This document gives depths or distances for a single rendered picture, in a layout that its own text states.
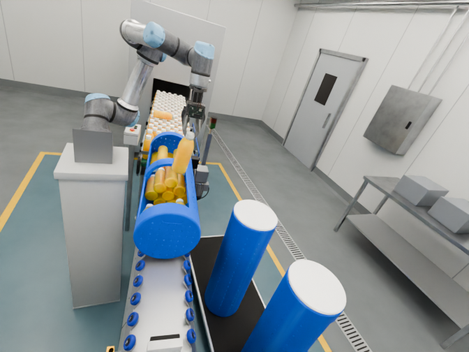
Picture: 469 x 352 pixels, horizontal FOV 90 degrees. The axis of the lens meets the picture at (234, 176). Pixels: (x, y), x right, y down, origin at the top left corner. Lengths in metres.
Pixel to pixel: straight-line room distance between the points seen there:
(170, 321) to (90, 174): 0.78
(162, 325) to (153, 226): 0.37
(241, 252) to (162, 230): 0.59
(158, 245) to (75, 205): 0.56
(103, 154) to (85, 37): 4.70
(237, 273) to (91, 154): 1.09
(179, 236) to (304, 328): 0.69
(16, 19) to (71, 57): 0.88
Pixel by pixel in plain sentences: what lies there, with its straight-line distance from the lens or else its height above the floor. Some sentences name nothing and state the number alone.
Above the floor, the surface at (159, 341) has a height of 1.08.
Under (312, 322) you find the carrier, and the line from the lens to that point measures 1.24.
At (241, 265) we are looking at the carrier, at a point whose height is 0.73.
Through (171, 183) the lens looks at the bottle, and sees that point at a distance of 1.33.
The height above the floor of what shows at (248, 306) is 0.15.
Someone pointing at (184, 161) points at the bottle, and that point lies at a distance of 1.08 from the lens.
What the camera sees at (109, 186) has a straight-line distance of 1.42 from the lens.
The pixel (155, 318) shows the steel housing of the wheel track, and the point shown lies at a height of 0.93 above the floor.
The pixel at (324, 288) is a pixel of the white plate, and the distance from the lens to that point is 1.27.
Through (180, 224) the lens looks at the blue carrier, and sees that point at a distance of 1.05.
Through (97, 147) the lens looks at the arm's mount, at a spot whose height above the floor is 1.25.
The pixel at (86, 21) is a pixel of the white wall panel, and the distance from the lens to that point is 5.96.
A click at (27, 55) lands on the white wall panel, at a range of 6.26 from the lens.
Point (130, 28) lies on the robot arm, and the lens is 1.24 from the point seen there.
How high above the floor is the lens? 1.88
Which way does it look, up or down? 29 degrees down
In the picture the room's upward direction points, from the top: 17 degrees clockwise
